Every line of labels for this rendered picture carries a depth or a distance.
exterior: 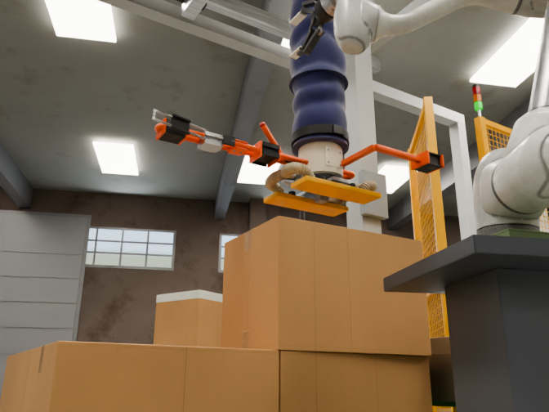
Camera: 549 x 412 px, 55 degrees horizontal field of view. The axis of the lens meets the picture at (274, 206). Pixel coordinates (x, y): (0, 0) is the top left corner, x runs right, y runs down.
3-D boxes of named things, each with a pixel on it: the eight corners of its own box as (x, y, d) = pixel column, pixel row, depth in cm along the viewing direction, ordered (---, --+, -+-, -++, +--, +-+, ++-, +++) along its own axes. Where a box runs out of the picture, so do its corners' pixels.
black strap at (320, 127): (325, 161, 221) (325, 153, 222) (362, 141, 202) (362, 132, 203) (279, 150, 209) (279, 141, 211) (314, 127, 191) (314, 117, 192)
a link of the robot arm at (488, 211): (524, 239, 147) (519, 165, 153) (558, 223, 129) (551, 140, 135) (466, 235, 147) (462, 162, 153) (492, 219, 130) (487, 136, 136)
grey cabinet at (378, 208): (383, 220, 347) (381, 177, 356) (389, 217, 342) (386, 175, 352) (359, 215, 337) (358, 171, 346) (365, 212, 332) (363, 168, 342)
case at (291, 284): (357, 360, 211) (353, 261, 223) (432, 356, 178) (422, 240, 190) (220, 355, 183) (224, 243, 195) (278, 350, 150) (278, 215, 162)
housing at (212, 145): (215, 154, 183) (215, 142, 185) (223, 147, 178) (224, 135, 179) (196, 150, 180) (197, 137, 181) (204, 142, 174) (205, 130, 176)
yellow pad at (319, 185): (363, 204, 204) (363, 192, 205) (381, 198, 196) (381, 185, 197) (290, 189, 187) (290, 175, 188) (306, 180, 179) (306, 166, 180)
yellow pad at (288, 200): (333, 217, 219) (333, 205, 221) (349, 211, 211) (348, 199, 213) (262, 203, 202) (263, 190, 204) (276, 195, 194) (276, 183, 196)
